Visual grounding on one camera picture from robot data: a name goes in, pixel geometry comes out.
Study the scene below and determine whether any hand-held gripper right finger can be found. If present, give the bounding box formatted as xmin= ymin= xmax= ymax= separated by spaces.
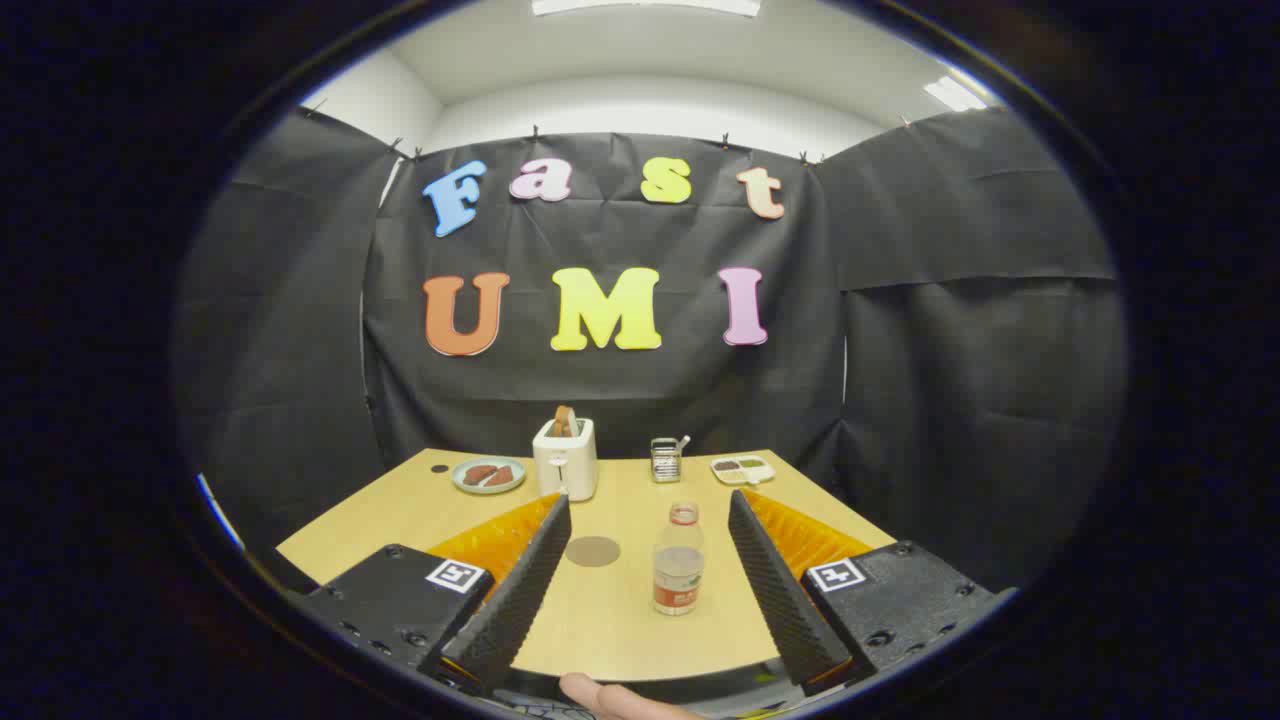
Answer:
xmin=727 ymin=488 xmax=1016 ymax=691

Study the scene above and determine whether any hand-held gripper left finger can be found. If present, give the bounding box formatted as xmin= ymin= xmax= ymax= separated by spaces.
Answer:
xmin=285 ymin=492 xmax=573 ymax=696

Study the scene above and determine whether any clear plastic juice bottle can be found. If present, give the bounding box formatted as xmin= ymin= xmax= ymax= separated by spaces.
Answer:
xmin=653 ymin=502 xmax=706 ymax=617

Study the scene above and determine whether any pale green plate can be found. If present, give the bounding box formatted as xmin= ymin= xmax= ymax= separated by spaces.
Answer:
xmin=451 ymin=456 xmax=528 ymax=496

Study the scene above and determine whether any wooden table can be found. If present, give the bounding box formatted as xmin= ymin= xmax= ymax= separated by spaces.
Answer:
xmin=277 ymin=448 xmax=898 ymax=683

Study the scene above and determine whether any white divided tray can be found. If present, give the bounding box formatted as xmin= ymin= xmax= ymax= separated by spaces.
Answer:
xmin=710 ymin=455 xmax=776 ymax=487

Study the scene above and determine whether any white toaster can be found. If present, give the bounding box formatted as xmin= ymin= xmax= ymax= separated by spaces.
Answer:
xmin=532 ymin=418 xmax=598 ymax=502

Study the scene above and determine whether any black backdrop cloth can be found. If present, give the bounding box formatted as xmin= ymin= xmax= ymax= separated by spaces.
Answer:
xmin=172 ymin=105 xmax=1129 ymax=591

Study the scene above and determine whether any small ceiling light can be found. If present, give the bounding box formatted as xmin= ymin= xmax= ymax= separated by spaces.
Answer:
xmin=922 ymin=75 xmax=989 ymax=113

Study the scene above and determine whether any long ceiling light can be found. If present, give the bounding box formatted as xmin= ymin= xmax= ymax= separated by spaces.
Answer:
xmin=531 ymin=0 xmax=762 ymax=18

